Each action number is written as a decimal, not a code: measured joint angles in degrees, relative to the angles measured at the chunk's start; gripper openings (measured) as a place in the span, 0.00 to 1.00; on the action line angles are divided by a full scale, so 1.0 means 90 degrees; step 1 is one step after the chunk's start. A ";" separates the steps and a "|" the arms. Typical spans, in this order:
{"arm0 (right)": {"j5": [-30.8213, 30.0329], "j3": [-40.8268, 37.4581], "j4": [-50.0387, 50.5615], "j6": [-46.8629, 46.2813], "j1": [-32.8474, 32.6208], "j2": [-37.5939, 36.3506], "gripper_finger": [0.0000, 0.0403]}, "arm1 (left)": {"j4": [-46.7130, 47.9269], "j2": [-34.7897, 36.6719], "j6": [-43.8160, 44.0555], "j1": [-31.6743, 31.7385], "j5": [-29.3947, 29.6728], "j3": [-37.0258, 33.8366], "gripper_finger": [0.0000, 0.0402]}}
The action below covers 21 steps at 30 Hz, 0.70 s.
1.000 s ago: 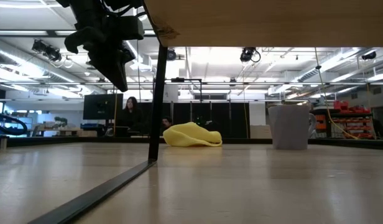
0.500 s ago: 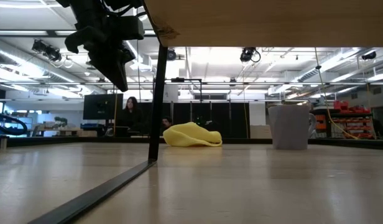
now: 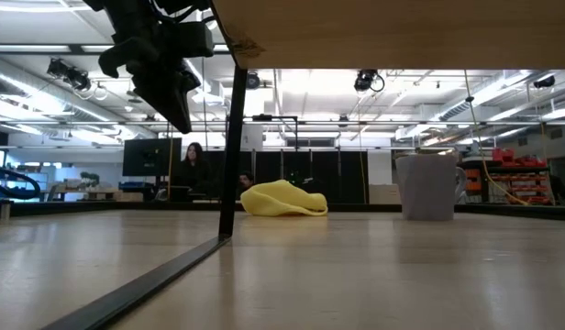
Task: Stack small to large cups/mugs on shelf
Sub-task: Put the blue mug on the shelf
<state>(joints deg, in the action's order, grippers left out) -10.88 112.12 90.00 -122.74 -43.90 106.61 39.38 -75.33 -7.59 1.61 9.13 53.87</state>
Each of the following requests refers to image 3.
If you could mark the red storage bin rack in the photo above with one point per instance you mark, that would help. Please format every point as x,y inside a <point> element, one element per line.
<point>521,176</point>

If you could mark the black ceiling camera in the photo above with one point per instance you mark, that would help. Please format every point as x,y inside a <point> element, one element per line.
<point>252,80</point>
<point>365,79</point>
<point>545,81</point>

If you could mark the black room divider panels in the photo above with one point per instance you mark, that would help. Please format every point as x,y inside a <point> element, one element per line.
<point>342,174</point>

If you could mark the white cabinet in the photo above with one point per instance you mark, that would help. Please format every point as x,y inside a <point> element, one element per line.
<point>383,194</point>

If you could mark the person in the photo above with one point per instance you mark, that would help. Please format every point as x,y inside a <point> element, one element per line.
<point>194,169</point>
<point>247,179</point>

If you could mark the black monitor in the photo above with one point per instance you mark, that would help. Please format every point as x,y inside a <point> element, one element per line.
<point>149,158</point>

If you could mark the yellow cloth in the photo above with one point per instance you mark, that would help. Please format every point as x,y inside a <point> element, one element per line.
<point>278,199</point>

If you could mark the grey-purple mug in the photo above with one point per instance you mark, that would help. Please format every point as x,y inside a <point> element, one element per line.
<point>427,188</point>

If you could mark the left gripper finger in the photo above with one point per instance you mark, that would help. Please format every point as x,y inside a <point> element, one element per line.
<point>168,91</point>
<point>122,52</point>

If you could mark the wooden shelf with black legs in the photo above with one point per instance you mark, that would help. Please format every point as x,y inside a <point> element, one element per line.
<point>402,32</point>

